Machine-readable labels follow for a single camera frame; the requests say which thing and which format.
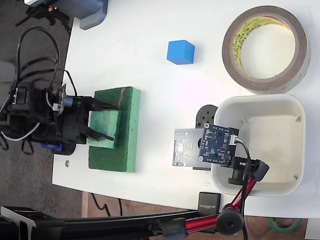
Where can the white plastic container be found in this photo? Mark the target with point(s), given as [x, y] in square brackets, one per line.
[275, 150]

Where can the black rectangular block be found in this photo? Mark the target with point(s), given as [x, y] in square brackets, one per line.
[210, 202]

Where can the black round servo horn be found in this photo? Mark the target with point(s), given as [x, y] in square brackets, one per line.
[206, 115]

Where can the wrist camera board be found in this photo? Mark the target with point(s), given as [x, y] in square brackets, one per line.
[71, 101]

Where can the blue grey box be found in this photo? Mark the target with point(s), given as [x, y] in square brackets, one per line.
[90, 12]

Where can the blue clamp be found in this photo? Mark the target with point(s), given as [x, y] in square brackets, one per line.
[53, 147]

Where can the large dark green sponge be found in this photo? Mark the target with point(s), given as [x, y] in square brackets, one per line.
[130, 130]

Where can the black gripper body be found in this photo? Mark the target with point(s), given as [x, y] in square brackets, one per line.
[72, 125]

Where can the blue circuit board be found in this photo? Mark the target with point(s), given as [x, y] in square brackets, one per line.
[215, 145]

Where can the small metal nut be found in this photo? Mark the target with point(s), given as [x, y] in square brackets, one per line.
[67, 163]

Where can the grey circuit board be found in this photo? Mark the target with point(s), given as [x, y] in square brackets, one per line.
[185, 147]

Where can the black stand beam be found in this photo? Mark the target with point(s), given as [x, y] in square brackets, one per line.
[100, 225]

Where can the blue cube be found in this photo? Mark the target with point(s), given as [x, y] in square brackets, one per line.
[180, 51]

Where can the small light green sponge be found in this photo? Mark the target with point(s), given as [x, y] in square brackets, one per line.
[105, 122]

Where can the brown tape roll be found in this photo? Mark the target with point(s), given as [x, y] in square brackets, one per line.
[262, 86]

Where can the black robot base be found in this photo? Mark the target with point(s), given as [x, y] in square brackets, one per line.
[68, 148]

